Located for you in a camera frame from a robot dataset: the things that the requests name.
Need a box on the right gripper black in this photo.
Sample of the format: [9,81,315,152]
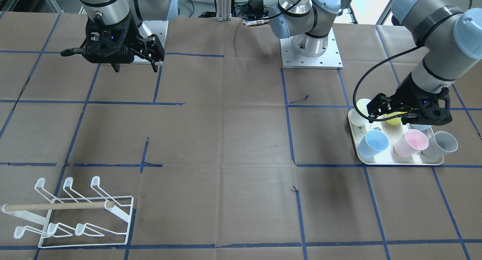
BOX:
[83,15,165,73]

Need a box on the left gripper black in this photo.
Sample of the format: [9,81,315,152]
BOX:
[366,74,452,126]

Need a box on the light blue cup front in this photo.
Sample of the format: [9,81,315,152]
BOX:
[358,129,389,158]

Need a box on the light blue cup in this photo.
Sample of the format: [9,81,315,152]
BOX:
[358,129,389,158]
[411,123,432,131]

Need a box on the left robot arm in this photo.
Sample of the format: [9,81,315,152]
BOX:
[267,0,481,126]

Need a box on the yellow plastic cup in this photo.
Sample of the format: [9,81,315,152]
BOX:
[383,111,406,126]

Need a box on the light blue cup back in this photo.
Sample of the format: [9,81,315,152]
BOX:
[411,123,432,131]

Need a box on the pink plastic cup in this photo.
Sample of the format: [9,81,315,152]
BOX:
[394,129,429,157]

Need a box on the white plastic cup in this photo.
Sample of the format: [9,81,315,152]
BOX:
[350,98,371,127]

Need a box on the grey plastic cup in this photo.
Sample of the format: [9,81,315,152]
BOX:
[422,131,458,159]

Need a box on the cream plastic tray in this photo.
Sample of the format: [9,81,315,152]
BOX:
[347,109,444,166]

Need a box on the black power adapter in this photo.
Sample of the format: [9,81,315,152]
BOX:
[247,0,264,13]

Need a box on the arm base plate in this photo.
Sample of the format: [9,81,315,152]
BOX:
[280,28,344,69]
[136,20,169,50]

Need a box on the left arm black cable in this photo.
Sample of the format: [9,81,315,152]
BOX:
[352,46,420,122]

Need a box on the aluminium frame post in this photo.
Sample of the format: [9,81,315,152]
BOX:
[215,0,233,22]

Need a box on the white wire cup rack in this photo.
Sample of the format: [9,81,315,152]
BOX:
[2,176,134,249]

